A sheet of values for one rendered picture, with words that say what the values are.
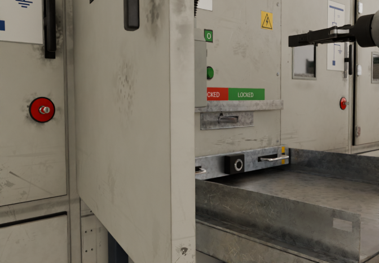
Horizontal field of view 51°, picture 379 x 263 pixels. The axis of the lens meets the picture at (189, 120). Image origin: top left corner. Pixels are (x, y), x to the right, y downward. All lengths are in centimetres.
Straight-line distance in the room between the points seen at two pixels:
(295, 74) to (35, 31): 103
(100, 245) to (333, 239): 66
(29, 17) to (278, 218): 68
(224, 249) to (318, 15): 128
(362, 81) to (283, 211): 155
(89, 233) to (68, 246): 6
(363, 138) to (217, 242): 154
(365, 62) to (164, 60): 179
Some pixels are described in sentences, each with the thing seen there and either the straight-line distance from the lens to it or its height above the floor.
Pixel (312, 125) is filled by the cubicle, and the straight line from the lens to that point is 174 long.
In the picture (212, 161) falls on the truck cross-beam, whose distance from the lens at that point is 104.
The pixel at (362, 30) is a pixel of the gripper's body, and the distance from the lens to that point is 100.
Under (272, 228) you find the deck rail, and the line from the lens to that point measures 68.
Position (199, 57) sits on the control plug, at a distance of 86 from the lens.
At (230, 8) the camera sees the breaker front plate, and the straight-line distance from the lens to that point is 112.
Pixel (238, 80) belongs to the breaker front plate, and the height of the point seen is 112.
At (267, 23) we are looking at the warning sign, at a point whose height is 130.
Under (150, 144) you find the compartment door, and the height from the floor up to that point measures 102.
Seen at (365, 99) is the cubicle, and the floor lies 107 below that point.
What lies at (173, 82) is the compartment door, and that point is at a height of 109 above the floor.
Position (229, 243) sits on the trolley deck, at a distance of 70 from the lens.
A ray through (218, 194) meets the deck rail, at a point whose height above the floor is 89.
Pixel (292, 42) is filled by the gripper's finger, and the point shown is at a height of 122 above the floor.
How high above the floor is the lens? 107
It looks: 3 degrees down
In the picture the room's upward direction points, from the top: straight up
